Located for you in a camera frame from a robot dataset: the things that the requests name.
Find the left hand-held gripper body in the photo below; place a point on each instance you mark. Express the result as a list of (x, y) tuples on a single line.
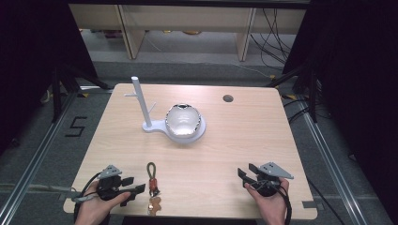
[(108, 186)]

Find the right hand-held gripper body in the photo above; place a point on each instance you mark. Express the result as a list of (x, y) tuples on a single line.
[(269, 181)]

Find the person's left hand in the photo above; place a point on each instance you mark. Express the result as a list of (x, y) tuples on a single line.
[(95, 207)]

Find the person's right hand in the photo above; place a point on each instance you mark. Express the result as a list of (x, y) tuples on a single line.
[(267, 207)]

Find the grey tape strip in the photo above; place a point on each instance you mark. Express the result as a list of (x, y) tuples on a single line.
[(309, 204)]

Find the white hook stand with tray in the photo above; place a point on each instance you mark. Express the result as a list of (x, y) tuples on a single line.
[(147, 109)]

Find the black metal stand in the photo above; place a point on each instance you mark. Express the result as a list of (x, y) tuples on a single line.
[(64, 84), (308, 87)]

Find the black curtain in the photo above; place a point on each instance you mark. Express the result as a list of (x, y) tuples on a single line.
[(31, 62), (356, 78)]

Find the aluminium floor rail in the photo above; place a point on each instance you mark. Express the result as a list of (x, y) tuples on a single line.
[(34, 159), (331, 162)]

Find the white desk frame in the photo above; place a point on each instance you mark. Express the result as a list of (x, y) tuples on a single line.
[(187, 18)]

